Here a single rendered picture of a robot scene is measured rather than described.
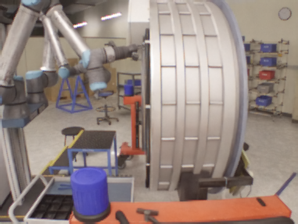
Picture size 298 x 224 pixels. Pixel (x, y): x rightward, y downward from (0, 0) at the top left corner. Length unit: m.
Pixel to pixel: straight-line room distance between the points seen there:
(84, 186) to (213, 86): 0.76
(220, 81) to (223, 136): 0.28
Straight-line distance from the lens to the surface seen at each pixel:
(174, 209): 0.83
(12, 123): 1.67
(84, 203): 0.75
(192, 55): 1.18
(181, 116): 1.12
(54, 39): 2.01
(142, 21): 1.33
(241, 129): 1.19
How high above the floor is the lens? 1.47
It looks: 14 degrees down
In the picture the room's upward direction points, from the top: straight up
